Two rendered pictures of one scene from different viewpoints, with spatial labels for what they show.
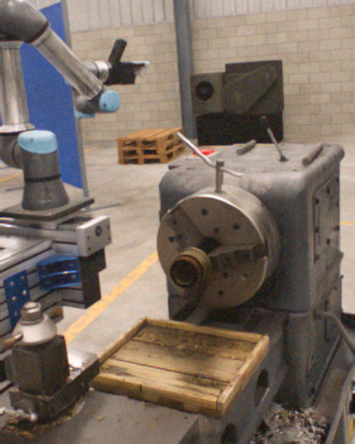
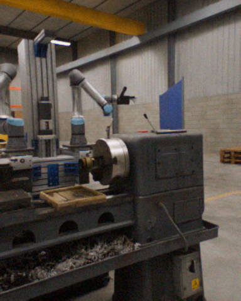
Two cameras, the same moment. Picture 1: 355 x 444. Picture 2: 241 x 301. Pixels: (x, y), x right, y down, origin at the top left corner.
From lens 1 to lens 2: 1.20 m
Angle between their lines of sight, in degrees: 33
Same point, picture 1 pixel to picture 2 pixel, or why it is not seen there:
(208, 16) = not seen: outside the picture
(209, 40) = not seen: outside the picture
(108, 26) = (232, 92)
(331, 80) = not seen: outside the picture
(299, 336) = (138, 207)
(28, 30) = (76, 81)
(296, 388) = (137, 233)
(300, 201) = (138, 145)
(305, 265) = (140, 174)
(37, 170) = (73, 130)
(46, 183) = (76, 135)
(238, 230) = (107, 152)
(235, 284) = (107, 175)
